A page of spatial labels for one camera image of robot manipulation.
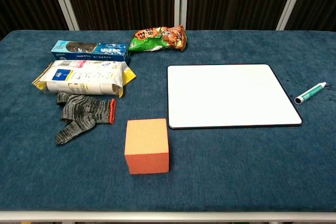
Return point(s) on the blue cookie box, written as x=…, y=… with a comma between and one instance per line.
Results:
x=89, y=51

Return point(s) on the white dry-erase board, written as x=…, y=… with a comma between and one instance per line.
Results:
x=228, y=95

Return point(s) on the white yellow snack package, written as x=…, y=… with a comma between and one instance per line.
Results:
x=84, y=78

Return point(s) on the green orange snack bag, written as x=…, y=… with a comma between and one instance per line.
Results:
x=160, y=39

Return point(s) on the grey striped knit glove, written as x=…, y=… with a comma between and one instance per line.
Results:
x=81, y=111

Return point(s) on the orange sticky note pad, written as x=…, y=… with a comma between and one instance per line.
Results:
x=147, y=148

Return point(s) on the green white marker pen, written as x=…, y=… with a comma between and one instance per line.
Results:
x=311, y=93

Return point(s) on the white partition post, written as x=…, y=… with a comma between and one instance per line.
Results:
x=291, y=1
x=181, y=1
x=64, y=1

